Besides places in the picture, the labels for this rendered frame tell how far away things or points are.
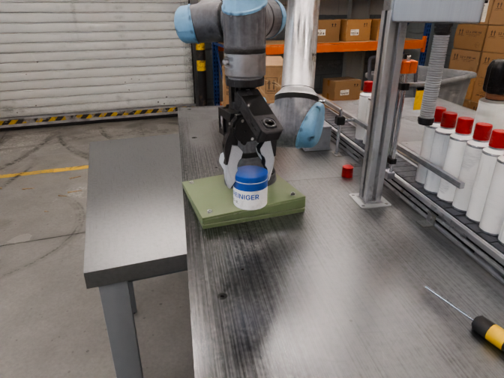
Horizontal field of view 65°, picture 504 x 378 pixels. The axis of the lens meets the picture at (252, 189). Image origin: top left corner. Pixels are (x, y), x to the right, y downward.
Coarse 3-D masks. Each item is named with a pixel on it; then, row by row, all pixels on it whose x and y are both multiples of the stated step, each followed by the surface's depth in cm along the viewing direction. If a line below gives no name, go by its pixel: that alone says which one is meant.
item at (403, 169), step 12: (324, 120) 169; (348, 132) 152; (360, 144) 138; (396, 156) 128; (396, 168) 118; (408, 168) 118; (408, 180) 110; (444, 204) 97; (456, 216) 91; (492, 240) 82
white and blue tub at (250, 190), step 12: (240, 168) 81; (252, 168) 81; (264, 168) 81; (240, 180) 77; (252, 180) 76; (264, 180) 78; (240, 192) 78; (252, 192) 77; (264, 192) 79; (240, 204) 79; (252, 204) 78; (264, 204) 80
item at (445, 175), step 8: (320, 96) 172; (328, 104) 161; (344, 112) 147; (360, 120) 136; (400, 144) 113; (408, 152) 107; (416, 160) 104; (424, 160) 101; (432, 168) 97; (440, 168) 96; (440, 176) 95; (448, 176) 92; (456, 184) 89; (464, 184) 88
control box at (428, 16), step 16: (400, 0) 83; (416, 0) 82; (432, 0) 81; (448, 0) 80; (464, 0) 79; (480, 0) 78; (400, 16) 84; (416, 16) 83; (432, 16) 82; (448, 16) 81; (464, 16) 80; (480, 16) 79
